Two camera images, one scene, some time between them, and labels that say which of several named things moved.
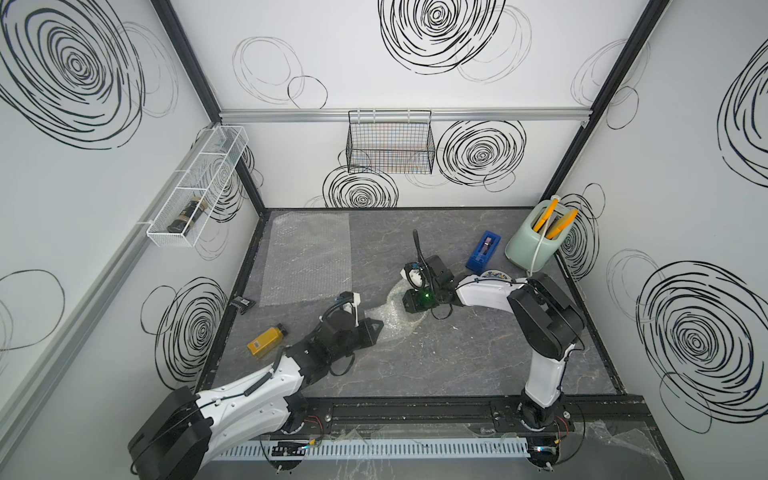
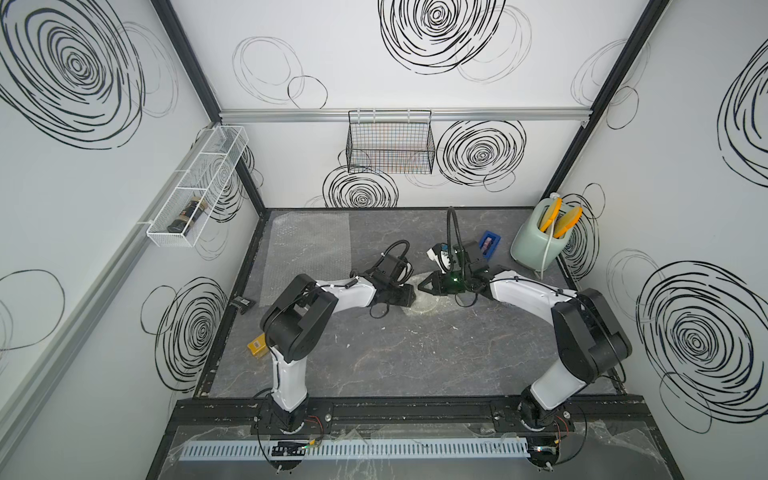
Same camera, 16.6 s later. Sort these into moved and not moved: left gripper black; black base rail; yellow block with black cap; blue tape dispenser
Moved: left gripper black
Not moved: yellow block with black cap; blue tape dispenser; black base rail
